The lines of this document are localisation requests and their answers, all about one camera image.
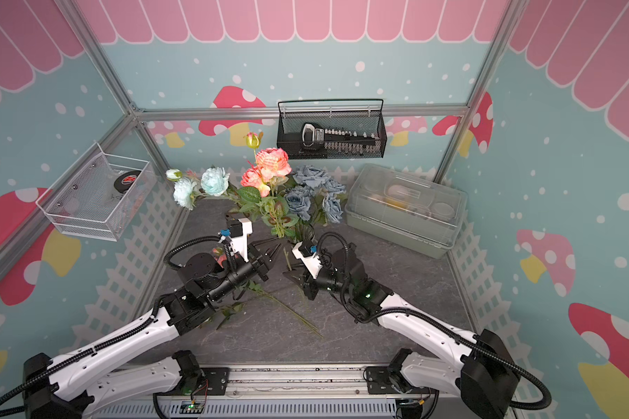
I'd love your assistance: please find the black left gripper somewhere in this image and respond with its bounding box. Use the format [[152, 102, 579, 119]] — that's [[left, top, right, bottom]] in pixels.
[[209, 237, 288, 303]]

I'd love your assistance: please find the large pink peony stem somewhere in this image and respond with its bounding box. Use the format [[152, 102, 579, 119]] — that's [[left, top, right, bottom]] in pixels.
[[231, 132, 299, 240]]

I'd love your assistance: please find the pink rose stem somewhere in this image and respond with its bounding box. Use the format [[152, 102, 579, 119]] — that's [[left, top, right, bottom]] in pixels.
[[215, 280, 323, 339]]

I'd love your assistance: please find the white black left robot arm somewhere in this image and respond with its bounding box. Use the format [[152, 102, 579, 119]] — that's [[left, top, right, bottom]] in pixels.
[[0, 218, 283, 418]]

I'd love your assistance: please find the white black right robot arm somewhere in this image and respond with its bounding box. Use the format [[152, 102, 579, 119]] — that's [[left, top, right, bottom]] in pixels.
[[292, 232, 552, 418]]

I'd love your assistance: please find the dusty blue rose bunch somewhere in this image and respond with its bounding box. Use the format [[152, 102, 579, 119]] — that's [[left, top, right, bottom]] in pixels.
[[284, 165, 347, 225]]

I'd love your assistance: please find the light blue peony stem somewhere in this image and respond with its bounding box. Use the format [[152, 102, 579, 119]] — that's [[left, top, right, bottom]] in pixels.
[[166, 167, 239, 211]]

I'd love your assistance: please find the translucent plastic storage box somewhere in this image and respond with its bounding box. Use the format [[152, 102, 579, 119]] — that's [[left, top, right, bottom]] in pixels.
[[344, 164, 468, 259]]

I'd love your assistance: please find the socket wrench set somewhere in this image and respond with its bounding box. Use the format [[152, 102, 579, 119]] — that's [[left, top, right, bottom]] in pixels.
[[300, 123, 383, 155]]

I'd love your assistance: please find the black tape roll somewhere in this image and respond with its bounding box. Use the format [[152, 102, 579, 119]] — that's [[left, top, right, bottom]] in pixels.
[[113, 170, 141, 194]]

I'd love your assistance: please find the black wire wall basket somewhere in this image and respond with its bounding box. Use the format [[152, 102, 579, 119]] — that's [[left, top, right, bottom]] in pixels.
[[276, 99, 387, 160]]

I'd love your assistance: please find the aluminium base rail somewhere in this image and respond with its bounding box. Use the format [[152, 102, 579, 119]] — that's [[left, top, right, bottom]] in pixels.
[[97, 363, 474, 418]]

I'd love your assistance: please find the white wire wall basket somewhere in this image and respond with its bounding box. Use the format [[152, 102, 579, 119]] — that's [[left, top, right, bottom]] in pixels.
[[36, 143, 157, 242]]

